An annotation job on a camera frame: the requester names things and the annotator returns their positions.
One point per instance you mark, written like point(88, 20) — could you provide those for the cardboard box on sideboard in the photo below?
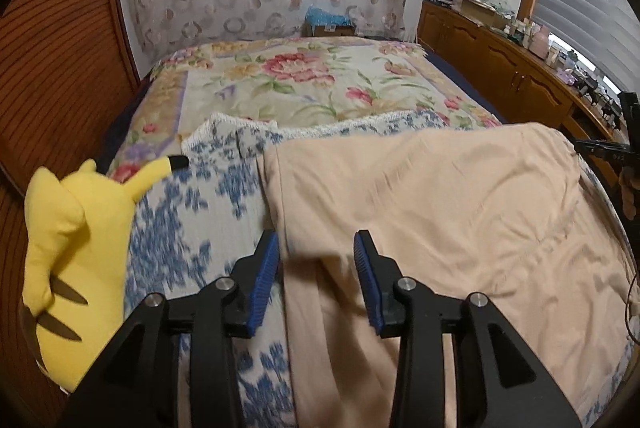
point(482, 14)

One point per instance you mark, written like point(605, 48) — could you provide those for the grey zebra window blind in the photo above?
point(605, 32)

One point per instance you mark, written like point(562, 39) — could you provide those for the pink floral bed cover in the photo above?
point(300, 82)

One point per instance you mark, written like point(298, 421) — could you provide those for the peach printed t-shirt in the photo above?
point(510, 211)

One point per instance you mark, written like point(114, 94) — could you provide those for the pink jar on sideboard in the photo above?
point(539, 43)

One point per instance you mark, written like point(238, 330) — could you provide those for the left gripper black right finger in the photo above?
point(498, 380)

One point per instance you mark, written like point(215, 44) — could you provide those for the blue floral white blanket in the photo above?
point(190, 228)

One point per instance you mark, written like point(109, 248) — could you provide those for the cardboard box with blue cloth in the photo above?
point(319, 23)

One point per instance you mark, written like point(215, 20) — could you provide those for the brown louvered wardrobe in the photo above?
point(67, 72)

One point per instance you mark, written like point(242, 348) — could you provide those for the yellow Pikachu plush toy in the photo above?
point(78, 230)

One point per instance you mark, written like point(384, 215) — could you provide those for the wooden sideboard cabinet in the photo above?
point(509, 80)

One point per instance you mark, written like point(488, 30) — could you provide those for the person right hand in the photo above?
point(630, 188)

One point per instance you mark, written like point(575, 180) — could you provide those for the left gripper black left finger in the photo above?
point(134, 381)

